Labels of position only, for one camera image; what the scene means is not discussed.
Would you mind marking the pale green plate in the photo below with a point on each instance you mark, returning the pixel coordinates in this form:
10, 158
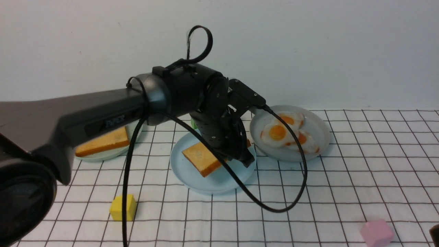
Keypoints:
111, 153

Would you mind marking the white grid tablecloth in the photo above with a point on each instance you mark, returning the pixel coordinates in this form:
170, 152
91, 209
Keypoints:
380, 164

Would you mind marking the pink foam cube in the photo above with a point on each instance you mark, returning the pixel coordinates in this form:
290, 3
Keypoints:
377, 233

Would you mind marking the light blue plate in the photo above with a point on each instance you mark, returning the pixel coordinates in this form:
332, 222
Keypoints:
217, 182

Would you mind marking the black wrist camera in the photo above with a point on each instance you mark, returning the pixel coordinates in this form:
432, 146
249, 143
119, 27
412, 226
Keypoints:
242, 98

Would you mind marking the green foam cube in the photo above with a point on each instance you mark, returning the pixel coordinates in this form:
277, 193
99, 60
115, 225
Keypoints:
193, 124

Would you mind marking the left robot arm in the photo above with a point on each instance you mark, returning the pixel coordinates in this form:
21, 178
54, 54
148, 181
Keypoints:
39, 138

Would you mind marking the toast slice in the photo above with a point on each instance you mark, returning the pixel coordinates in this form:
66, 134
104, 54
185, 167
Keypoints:
201, 159
110, 141

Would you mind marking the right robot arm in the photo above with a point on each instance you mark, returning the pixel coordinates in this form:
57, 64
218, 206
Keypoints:
434, 233

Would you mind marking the grey plate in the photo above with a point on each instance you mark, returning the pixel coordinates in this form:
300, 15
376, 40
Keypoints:
312, 124

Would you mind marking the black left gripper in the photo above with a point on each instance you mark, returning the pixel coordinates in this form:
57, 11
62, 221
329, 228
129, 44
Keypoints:
224, 131

